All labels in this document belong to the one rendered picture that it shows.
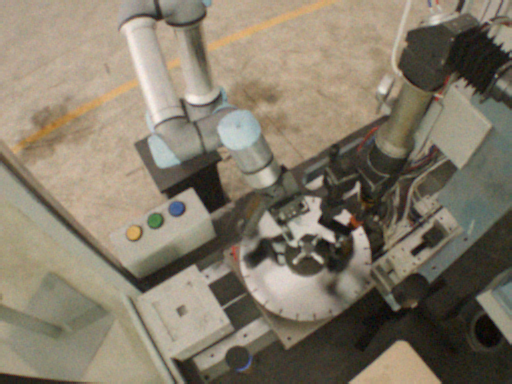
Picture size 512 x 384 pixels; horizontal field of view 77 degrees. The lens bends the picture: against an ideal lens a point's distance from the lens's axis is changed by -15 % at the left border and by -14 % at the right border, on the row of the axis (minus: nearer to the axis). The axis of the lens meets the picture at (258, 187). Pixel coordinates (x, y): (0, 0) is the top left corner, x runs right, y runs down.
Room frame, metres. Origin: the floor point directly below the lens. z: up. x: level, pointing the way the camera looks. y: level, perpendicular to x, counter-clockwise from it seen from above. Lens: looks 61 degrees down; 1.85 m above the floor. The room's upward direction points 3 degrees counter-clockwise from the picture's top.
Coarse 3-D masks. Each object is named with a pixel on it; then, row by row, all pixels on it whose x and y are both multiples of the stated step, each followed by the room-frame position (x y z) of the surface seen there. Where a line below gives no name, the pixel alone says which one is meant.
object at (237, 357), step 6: (234, 348) 0.06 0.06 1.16; (240, 348) 0.06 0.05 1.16; (246, 348) 0.06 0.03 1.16; (228, 354) 0.05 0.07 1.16; (234, 354) 0.05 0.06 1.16; (240, 354) 0.05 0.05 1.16; (246, 354) 0.05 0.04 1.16; (228, 360) 0.04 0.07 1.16; (234, 360) 0.04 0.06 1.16; (240, 360) 0.04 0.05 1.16; (246, 360) 0.04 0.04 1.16; (228, 366) 0.03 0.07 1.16; (234, 366) 0.03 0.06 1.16; (240, 366) 0.03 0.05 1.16; (246, 366) 0.03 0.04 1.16
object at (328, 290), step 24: (264, 216) 0.42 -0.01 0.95; (312, 216) 0.41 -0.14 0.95; (264, 240) 0.35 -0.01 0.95; (360, 240) 0.33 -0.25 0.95; (264, 264) 0.29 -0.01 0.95; (336, 264) 0.27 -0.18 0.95; (360, 264) 0.27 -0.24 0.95; (264, 288) 0.23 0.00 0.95; (288, 288) 0.22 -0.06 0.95; (312, 288) 0.22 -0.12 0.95; (336, 288) 0.21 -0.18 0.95; (360, 288) 0.21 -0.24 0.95; (288, 312) 0.16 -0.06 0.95; (312, 312) 0.16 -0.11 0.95; (336, 312) 0.15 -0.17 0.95
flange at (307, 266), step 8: (304, 240) 0.34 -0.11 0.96; (312, 240) 0.34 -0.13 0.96; (320, 240) 0.34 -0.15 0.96; (288, 248) 0.32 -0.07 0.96; (296, 248) 0.32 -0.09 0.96; (320, 248) 0.32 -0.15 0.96; (288, 256) 0.30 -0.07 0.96; (296, 256) 0.30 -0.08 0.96; (304, 256) 0.29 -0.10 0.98; (312, 256) 0.29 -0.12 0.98; (320, 256) 0.29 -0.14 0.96; (328, 256) 0.29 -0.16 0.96; (288, 264) 0.28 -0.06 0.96; (296, 264) 0.28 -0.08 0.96; (304, 264) 0.28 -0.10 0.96; (312, 264) 0.28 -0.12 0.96; (320, 264) 0.27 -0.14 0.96; (296, 272) 0.26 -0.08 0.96; (304, 272) 0.26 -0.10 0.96; (312, 272) 0.26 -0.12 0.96
